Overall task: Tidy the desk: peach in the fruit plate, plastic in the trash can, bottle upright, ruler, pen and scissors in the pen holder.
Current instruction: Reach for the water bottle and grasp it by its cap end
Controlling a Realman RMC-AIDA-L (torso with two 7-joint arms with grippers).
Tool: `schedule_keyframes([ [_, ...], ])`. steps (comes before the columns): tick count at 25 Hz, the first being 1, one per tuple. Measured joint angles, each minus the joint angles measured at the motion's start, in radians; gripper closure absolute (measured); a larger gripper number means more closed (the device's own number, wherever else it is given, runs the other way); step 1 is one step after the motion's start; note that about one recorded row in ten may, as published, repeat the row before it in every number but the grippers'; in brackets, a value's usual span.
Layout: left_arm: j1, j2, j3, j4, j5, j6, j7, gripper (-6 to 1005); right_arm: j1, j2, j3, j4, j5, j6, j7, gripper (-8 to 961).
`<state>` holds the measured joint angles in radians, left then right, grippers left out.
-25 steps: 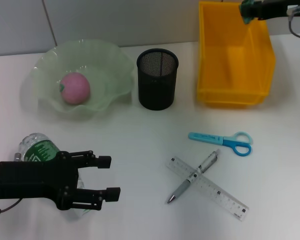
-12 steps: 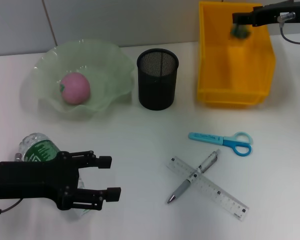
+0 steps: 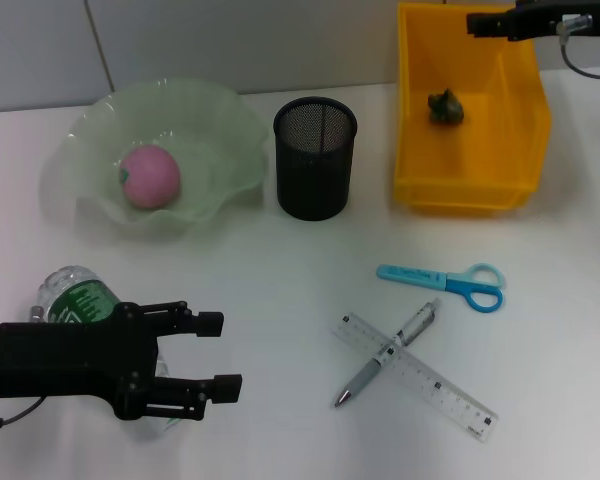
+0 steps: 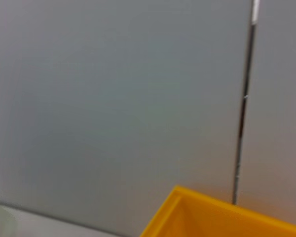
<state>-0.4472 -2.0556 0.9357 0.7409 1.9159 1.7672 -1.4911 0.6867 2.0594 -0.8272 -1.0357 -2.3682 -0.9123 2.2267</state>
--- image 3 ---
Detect black mesh pen holder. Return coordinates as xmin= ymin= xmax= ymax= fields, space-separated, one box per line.
xmin=272 ymin=96 xmax=358 ymax=221

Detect blue scissors with sheath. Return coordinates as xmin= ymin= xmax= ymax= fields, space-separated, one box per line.
xmin=375 ymin=262 xmax=507 ymax=314

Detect pink peach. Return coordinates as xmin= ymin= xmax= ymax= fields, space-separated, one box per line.
xmin=118 ymin=144 xmax=182 ymax=210

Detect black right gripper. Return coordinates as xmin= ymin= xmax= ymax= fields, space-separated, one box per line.
xmin=466 ymin=0 xmax=600 ymax=44

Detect transparent plastic ruler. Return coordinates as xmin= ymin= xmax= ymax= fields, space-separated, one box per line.
xmin=332 ymin=312 xmax=500 ymax=444

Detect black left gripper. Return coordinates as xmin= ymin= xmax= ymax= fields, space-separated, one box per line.
xmin=0 ymin=299 xmax=244 ymax=422

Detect green wavy glass fruit plate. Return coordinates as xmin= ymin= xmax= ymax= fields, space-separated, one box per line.
xmin=39 ymin=76 xmax=271 ymax=242

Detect green label water bottle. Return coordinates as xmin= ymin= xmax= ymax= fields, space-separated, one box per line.
xmin=33 ymin=264 xmax=186 ymax=444

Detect yellow plastic storage bin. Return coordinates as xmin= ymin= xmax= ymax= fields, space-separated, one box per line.
xmin=392 ymin=1 xmax=553 ymax=217

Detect right gripper cable with connector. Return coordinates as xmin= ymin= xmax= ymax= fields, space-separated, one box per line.
xmin=554 ymin=13 xmax=600 ymax=81

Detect silver retractable pen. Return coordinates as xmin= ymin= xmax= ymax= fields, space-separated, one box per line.
xmin=333 ymin=298 xmax=442 ymax=409

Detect green plastic wrapper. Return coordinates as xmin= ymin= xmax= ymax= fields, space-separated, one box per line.
xmin=426 ymin=87 xmax=466 ymax=126

